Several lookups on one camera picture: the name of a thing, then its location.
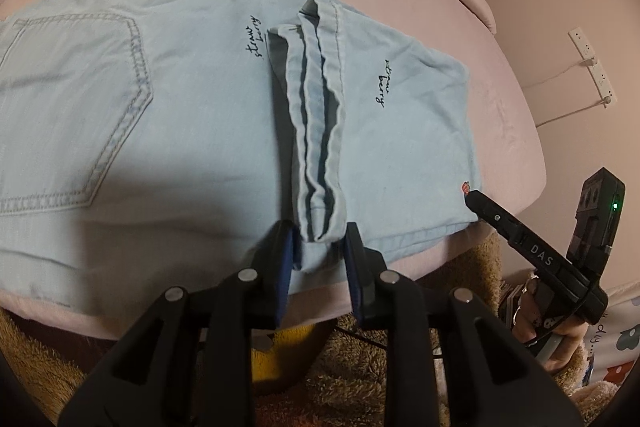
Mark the white power strip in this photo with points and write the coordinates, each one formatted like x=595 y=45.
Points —
x=592 y=67

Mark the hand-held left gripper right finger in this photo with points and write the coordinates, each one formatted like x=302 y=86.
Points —
x=352 y=277

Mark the person's right hand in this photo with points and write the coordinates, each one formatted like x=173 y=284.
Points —
x=567 y=348

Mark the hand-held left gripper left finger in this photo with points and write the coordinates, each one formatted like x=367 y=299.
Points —
x=285 y=267

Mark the yellow object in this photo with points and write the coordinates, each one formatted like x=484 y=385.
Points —
x=295 y=352

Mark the brown fuzzy rug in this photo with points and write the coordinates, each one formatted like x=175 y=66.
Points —
x=350 y=382

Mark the white flower printed cloth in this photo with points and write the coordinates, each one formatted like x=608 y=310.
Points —
x=620 y=342

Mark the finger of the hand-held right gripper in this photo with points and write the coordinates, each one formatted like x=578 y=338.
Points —
x=492 y=218

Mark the light blue strawberry pants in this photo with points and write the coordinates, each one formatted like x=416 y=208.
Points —
x=175 y=117

